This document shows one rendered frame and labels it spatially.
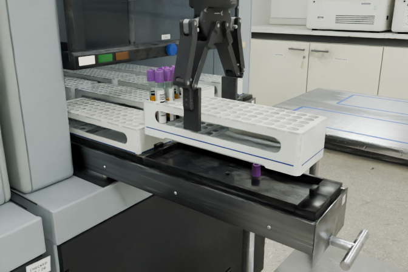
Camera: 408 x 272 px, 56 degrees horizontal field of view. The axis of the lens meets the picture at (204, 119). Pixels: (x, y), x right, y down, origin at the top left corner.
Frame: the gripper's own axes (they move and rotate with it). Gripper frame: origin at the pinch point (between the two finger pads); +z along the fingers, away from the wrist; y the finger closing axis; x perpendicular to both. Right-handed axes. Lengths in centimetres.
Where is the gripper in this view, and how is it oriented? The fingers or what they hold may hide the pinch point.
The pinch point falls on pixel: (212, 109)
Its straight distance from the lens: 65.4
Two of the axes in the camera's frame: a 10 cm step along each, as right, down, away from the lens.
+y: 5.9, -2.3, 7.7
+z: 0.0, 9.6, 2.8
